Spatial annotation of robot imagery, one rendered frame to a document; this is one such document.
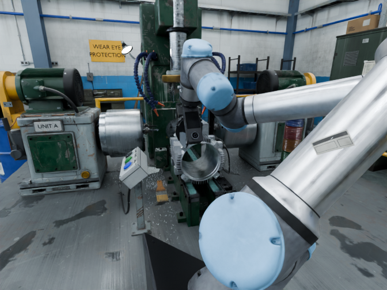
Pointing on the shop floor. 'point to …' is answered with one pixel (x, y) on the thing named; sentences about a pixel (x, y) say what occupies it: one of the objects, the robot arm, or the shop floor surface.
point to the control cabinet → (358, 63)
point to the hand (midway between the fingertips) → (186, 146)
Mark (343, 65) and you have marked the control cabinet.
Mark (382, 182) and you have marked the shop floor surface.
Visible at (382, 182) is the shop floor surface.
